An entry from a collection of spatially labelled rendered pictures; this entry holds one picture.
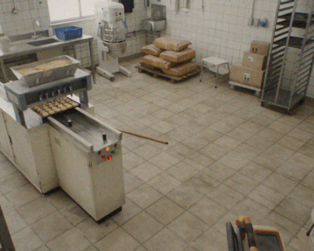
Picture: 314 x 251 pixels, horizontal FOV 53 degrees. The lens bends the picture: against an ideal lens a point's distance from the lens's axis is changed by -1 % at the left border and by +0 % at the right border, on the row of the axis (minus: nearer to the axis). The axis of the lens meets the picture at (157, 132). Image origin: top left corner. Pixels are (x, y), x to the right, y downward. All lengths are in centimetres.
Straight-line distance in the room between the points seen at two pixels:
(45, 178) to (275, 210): 230
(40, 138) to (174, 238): 154
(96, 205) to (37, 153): 77
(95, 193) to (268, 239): 155
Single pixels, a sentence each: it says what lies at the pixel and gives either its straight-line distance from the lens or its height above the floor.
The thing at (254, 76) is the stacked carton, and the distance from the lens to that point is 570.
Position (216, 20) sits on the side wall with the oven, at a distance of 651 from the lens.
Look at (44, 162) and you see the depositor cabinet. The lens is 328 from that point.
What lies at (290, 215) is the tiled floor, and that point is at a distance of 342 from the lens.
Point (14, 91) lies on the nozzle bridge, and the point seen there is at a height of 118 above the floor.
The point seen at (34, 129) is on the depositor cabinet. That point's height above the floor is 81.
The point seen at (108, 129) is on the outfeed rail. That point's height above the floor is 88.
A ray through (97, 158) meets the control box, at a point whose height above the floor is 76.
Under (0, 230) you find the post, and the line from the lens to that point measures 119.
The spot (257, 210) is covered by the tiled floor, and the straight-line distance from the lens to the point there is 336.
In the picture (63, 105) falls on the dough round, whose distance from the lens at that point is 324.
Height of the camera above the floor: 223
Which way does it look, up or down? 30 degrees down
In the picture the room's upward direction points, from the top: straight up
